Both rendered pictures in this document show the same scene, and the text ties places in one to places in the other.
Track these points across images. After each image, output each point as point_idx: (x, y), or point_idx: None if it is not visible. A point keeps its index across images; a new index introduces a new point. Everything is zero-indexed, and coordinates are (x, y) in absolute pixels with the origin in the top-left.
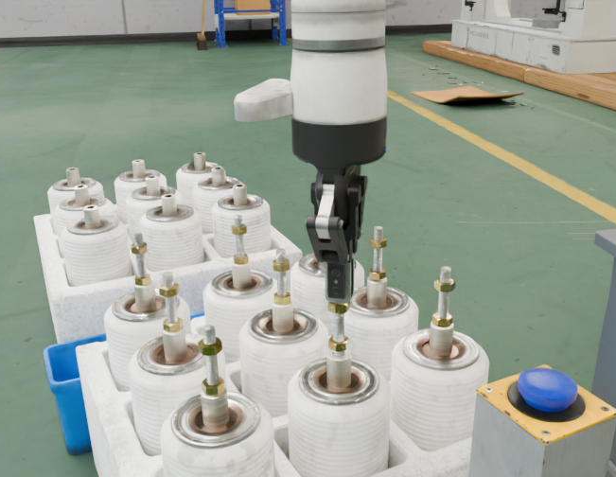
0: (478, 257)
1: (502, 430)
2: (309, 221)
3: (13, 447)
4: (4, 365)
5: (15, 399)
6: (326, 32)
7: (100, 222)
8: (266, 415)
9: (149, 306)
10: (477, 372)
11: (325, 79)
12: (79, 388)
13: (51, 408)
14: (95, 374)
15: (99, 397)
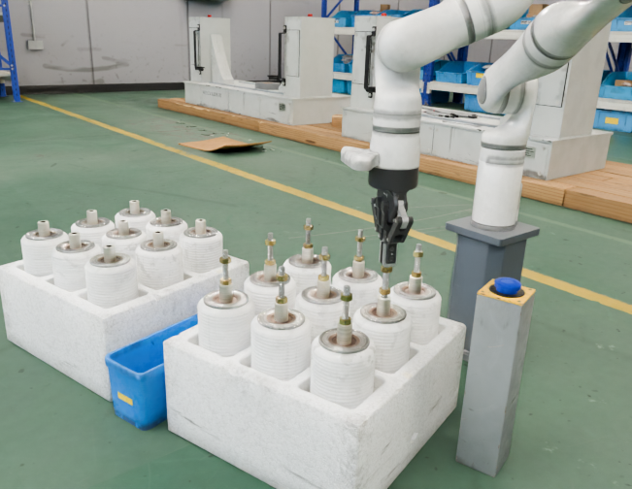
0: None
1: (495, 307)
2: (399, 219)
3: (92, 438)
4: (20, 392)
5: (58, 410)
6: (405, 124)
7: None
8: None
9: (231, 298)
10: (439, 298)
11: (403, 147)
12: (156, 374)
13: (96, 408)
14: (198, 352)
15: (218, 362)
